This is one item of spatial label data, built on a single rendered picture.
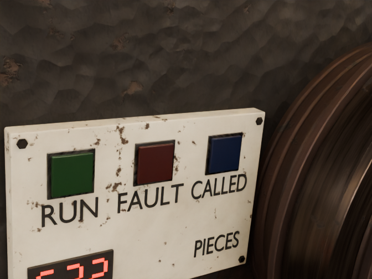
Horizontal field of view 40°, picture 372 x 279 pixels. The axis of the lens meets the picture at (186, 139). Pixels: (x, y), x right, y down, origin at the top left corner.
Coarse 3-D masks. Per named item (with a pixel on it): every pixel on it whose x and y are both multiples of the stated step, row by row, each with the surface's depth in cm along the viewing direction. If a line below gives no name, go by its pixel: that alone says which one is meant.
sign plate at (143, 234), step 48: (48, 144) 42; (96, 144) 44; (144, 144) 47; (192, 144) 50; (48, 192) 43; (96, 192) 46; (144, 192) 49; (192, 192) 52; (240, 192) 55; (48, 240) 45; (96, 240) 47; (144, 240) 50; (192, 240) 54; (240, 240) 57
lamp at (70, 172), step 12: (60, 156) 43; (72, 156) 43; (84, 156) 44; (60, 168) 43; (72, 168) 43; (84, 168) 44; (60, 180) 43; (72, 180) 44; (84, 180) 44; (60, 192) 43; (72, 192) 44; (84, 192) 45
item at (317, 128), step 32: (352, 64) 58; (320, 96) 56; (352, 96) 50; (288, 128) 57; (320, 128) 49; (288, 160) 55; (256, 192) 58; (288, 192) 50; (256, 224) 58; (288, 224) 50; (256, 256) 60
